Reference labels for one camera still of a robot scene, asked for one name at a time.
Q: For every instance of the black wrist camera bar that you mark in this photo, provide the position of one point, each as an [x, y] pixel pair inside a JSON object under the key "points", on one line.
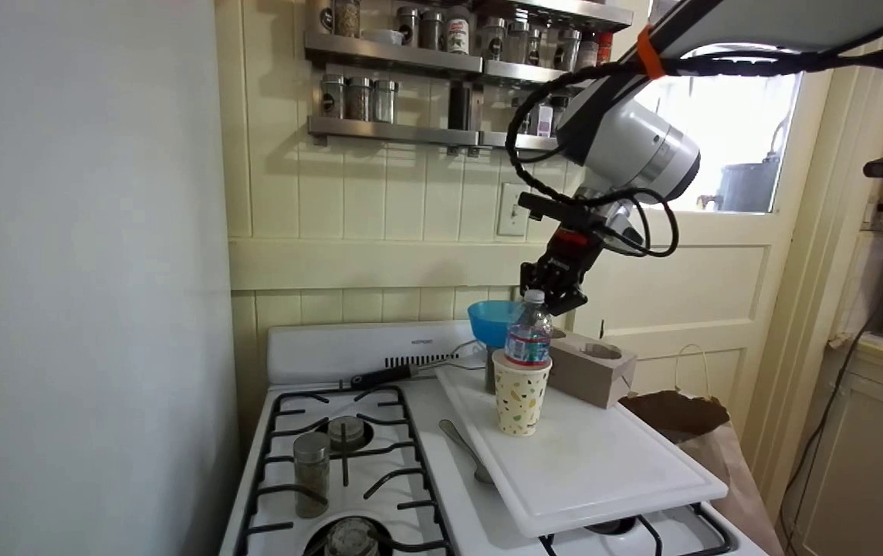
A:
{"points": [[567, 211]]}

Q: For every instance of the white cutting board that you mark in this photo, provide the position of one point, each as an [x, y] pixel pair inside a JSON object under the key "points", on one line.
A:
{"points": [[583, 452]]}

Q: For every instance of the ceramic mug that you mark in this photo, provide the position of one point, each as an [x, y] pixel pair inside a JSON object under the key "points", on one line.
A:
{"points": [[339, 17]]}

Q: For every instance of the white light switch plate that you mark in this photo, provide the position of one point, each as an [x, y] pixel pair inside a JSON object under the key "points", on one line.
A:
{"points": [[513, 211]]}

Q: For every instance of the small grey cup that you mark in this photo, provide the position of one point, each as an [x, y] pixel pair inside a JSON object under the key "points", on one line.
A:
{"points": [[314, 467]]}

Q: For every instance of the brown paper bag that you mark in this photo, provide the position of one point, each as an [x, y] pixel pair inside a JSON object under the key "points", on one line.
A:
{"points": [[714, 452]]}

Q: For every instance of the wooden knife block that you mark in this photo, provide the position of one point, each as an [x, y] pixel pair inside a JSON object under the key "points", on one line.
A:
{"points": [[583, 375]]}

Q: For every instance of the cream door with window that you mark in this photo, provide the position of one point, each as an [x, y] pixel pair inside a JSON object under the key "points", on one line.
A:
{"points": [[707, 358]]}

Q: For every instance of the black gripper red band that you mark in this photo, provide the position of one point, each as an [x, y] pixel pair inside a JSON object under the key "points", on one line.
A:
{"points": [[570, 257]]}

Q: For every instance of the polka dot paper cup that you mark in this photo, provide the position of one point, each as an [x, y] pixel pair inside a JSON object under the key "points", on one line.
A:
{"points": [[523, 395]]}

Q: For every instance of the grey metal utensil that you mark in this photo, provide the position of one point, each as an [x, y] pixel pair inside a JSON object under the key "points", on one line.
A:
{"points": [[462, 442]]}

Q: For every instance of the red spice jar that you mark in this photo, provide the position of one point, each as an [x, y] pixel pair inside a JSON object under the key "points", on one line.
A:
{"points": [[591, 49]]}

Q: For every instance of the dark bucket outside window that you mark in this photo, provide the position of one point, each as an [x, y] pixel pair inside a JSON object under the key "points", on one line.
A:
{"points": [[752, 186]]}

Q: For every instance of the white gas stove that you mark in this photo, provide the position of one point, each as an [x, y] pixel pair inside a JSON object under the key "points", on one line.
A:
{"points": [[358, 349]]}

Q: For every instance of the steel spice rack shelf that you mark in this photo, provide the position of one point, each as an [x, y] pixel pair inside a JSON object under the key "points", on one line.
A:
{"points": [[390, 130], [583, 14], [398, 54]]}

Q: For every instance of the blue plastic bowl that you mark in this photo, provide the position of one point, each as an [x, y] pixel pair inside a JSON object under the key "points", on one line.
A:
{"points": [[489, 320]]}

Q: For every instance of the black stove grate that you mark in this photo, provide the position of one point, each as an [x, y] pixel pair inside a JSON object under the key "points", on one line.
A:
{"points": [[345, 463], [660, 536]]}

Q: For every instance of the cream kitchen cabinet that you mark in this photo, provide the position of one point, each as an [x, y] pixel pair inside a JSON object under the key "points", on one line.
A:
{"points": [[875, 452]]}

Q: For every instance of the white label spice jar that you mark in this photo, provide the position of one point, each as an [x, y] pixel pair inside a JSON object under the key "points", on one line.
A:
{"points": [[459, 32]]}

